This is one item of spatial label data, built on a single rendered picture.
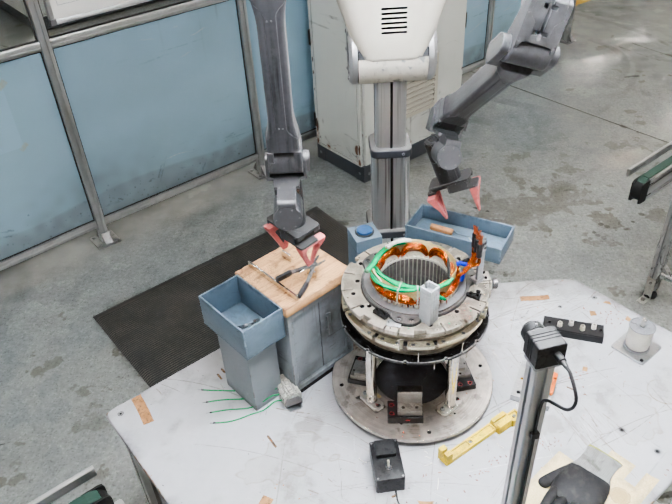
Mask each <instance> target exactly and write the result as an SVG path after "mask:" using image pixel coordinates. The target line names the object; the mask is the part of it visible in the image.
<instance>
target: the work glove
mask: <svg viewBox="0 0 672 504"><path fill-rule="evenodd" d="M622 466H623V465H622V464H621V463H620V462H619V461H618V460H616V459H614V458H613V457H611V456H610V455H608V454H607V453H605V452H604V451H602V450H600V449H599V448H597V447H595V446H593V445H590V444H589V445H588V447H587V449H586V450H585V452H584V453H583V454H582V455H581V456H580V457H579V458H578V459H577V460H575V461H573V462H571V463H569V464H567V465H564V466H562V467H560V468H558V469H555V470H553V471H551V472H549V473H547V474H545V475H544V476H542V477H540V478H539V479H538V483H539V485H540V486H541V487H543V488H548V487H550V488H549V490H548V491H547V492H546V494H545V496H544V497H543V499H542V501H541V503H540V504H605V502H606V500H607V498H608V495H609V492H610V480H611V478H612V476H613V475H614V474H615V472H616V471H617V470H618V469H619V468H620V467H622ZM555 499H556V500H555Z"/></svg>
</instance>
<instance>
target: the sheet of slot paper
mask: <svg viewBox="0 0 672 504"><path fill-rule="evenodd" d="M608 455H610V456H611V457H613V458H614V459H616V460H618V461H619V462H620V463H621V464H622V465H623V466H622V467H620V468H619V469H618V470H617V471H616V472H615V474H614V475H613V476H612V478H611V480H610V492H609V495H608V498H607V500H606V502H605V504H641V503H642V501H643V500H644V499H645V498H646V497H647V495H648V494H649V493H650V492H651V490H652V489H653V488H654V487H655V485H656V484H657V483H658V482H659V481H660V480H659V479H657V478H655V477H653V476H651V475H649V474H648V473H646V474H645V475H644V476H643V478H642V479H641V480H640V481H639V482H638V483H637V485H636V486H635V487H634V486H633V485H631V484H630V483H629V482H627V481H626V480H624V479H625V478H626V477H627V475H628V474H629V473H630V472H631V471H632V470H633V469H634V467H635V465H634V464H632V463H631V462H629V461H628V460H626V459H625V458H623V457H622V456H620V455H619V454H617V453H616V452H614V451H613V450H611V451H610V452H609V453H608ZM571 462H573V460H572V459H570V458H569V457H568V456H566V455H565V454H563V453H562V452H560V451H559V452H558V453H557V454H556V455H555V456H554V457H553V458H552V459H551V460H550V461H549V462H548V463H547V464H545V465H544V466H543V467H542V468H541V469H540V470H539V471H538V472H537V473H536V474H535V475H534V476H533V477H532V478H531V481H530V485H529V490H528V494H527V499H526V504H540V503H541V501H542V499H543V497H544V496H545V494H546V492H547V491H548V490H549V488H550V487H548V488H543V487H541V486H540V485H539V483H538V479H539V478H540V477H542V476H544V475H545V474H547V473H549V472H551V471H553V470H555V469H558V468H560V467H562V466H564V465H567V464H569V463H571Z"/></svg>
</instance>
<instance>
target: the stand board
mask: <svg viewBox="0 0 672 504"><path fill-rule="evenodd" d="M312 249H313V246H312V247H311V248H310V249H308V252H307V256H308V258H309V259H310V257H311V253H312ZM282 250H283V249H282V248H281V247H279V248H278V249H276V250H274V251H272V252H270V253H269V254H267V255H265V256H263V257H261V258H260V259H258V260H256V261H254V262H252V263H253V264H255V265H256V266H258V267H259V268H260V269H262V270H263V271H265V272H266V273H267V274H269V275H270V276H272V277H273V278H274V279H275V277H276V276H278V275H280V274H282V273H284V272H286V271H288V270H293V269H296V268H299V267H302V266H305V265H306V263H305V262H304V261H303V259H302V258H301V256H300V255H299V253H298V252H297V250H296V247H295V246H293V245H292V244H290V243H289V245H288V247H287V248H286V249H284V250H285V251H286V252H288V253H289V254H291V259H292V261H291V262H290V261H288V260H287V259H285V258H284V257H282ZM318 255H319V258H318V259H317V261H316V262H317V263H319V262H321V261H323V260H326V261H325V262H323V263H322V264H320V265H319V266H316V267H315V269H314V270H315V271H316V275H317V278H316V279H315V278H313V277H311V280H310V282H309V285H308V288H307V289H306V291H305V293H304V294H303V296H302V297H301V299H299V298H298V299H299V300H298V301H296V300H295V299H293V298H292V297H291V296H289V295H288V294H286V293H285V292H284V291H282V290H281V289H280V288H278V287H277V286H275V285H274V284H273V283H271V282H270V281H269V280H267V279H266V278H264V277H263V276H262V275H260V274H259V273H257V272H256V271H255V270H253V269H252V268H251V267H249V266H248V265H247V266H245V267H243V268H242V269H240V270H238V271H236V272H235V275H237V274H238V275H239V276H240V277H242V278H243V279H244V280H246V281H247V282H248V283H250V284H251V285H252V286H254V287H255V288H256V289H258V290H259V291H260V292H262V293H263V294H264V295H265V296H267V297H268V298H269V299H271V300H272V301H273V302H275V303H276V304H277V305H279V306H280V307H281V308H282V309H283V316H284V317H286V318H288V317H290V316H291V315H293V314H294V313H296V312H297V311H299V310H301V309H302V308H304V307H305V306H307V305H309V304H310V303H312V302H313V301H315V300H316V299H318V298H320V297H321V296H323V295H324V294H326V293H328V292H329V291H331V290H332V289H334V288H336V287H337V286H339V285H340V284H341V281H342V277H343V274H344V271H345V269H346V268H347V266H346V265H345V264H343V263H341V262H340V261H338V260H337V259H335V258H334V257H332V256H330V255H329V254H327V253H326V252H324V251H322V250H321V249H319V250H318V252H317V254H316V257H317V256H318ZM316 257H315V258H316ZM307 276H308V274H307V270H304V271H302V272H301V273H300V274H299V272H298V273H295V274H292V276H290V277H288V278H286V279H284V280H282V281H280V283H281V284H283V285H284V286H285V287H287V288H288V289H290V290H291V291H292V292H294V293H295V294H297V293H298V292H299V290H300V289H301V287H302V286H303V284H304V282H305V281H306V279H307Z"/></svg>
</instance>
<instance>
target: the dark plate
mask: <svg viewBox="0 0 672 504"><path fill-rule="evenodd" d="M433 366H434V364H432V365H407V364H397V363H392V362H388V361H385V360H383V361H382V362H381V363H380V364H379V366H378V367H377V386H378V388H379V389H380V390H381V392H382V393H383V394H384V395H386V396H387V397H388V398H390V399H392V400H394V401H397V386H422V404H423V403H427V402H430V401H432V400H434V399H436V398H438V397H439V396H440V395H441V394H442V393H443V392H444V391H445V389H446V376H447V371H446V369H445V367H444V366H443V365H442V364H441V363H438V364H435V369H433Z"/></svg>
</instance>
